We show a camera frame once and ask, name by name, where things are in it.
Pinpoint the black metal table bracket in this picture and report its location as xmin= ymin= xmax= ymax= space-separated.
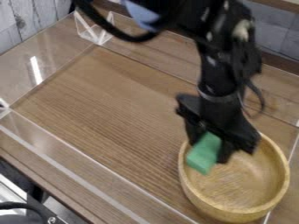
xmin=25 ymin=195 xmax=66 ymax=224

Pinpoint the clear acrylic corner bracket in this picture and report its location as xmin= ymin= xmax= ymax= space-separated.
xmin=74 ymin=11 xmax=114 ymax=46

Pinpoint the clear acrylic enclosure wall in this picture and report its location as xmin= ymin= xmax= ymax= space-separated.
xmin=0 ymin=10 xmax=299 ymax=224

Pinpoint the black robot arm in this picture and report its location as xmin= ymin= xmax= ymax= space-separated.
xmin=120 ymin=0 xmax=262 ymax=164

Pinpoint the green rectangular block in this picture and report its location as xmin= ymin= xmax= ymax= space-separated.
xmin=186 ymin=132 xmax=222 ymax=175

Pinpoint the black cable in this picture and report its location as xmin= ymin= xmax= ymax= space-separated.
xmin=0 ymin=200 xmax=31 ymax=217

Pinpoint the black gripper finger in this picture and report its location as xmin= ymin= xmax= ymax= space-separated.
xmin=218 ymin=141 xmax=238 ymax=164
xmin=183 ymin=116 xmax=206 ymax=145

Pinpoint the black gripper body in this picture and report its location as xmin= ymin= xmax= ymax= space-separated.
xmin=176 ymin=94 xmax=262 ymax=154

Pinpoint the wooden bowl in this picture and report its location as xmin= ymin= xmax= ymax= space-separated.
xmin=178 ymin=136 xmax=291 ymax=223

